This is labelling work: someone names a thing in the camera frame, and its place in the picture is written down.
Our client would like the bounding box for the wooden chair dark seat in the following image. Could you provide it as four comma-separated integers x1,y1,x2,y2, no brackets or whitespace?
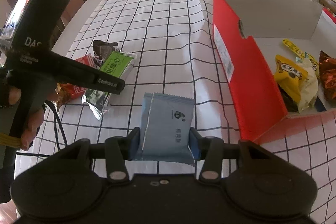
319,0,336,17

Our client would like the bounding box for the orange red snack packet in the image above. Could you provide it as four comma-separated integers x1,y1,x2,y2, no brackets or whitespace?
319,51,336,103

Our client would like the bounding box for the red white snack packet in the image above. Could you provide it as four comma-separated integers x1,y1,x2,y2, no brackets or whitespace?
54,53,95,111

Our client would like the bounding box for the person's left hand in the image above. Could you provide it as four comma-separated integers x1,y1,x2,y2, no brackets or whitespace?
9,81,58,151

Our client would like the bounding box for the pale yellow snack bag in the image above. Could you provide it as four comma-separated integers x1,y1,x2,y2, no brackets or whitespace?
296,57,318,113

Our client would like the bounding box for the light blue snack packet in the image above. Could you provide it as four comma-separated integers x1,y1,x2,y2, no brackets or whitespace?
135,93,195,165

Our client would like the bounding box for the wooden chair with pink cloth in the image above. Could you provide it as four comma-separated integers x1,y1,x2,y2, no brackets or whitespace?
50,0,87,47

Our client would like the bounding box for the checkered white tablecloth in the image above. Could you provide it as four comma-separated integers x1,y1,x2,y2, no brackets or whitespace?
15,0,335,223

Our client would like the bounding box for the red white cardboard box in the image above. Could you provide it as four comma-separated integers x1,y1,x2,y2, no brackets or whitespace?
213,0,335,144

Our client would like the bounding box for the yellow stick snack packet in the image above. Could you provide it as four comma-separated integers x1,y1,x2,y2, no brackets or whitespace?
282,39,319,78

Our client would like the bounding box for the green snack bar packet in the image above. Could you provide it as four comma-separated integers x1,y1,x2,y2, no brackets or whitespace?
82,52,137,120

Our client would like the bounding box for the dark brown small wrapper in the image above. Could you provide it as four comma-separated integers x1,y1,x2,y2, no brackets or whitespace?
92,40,118,67

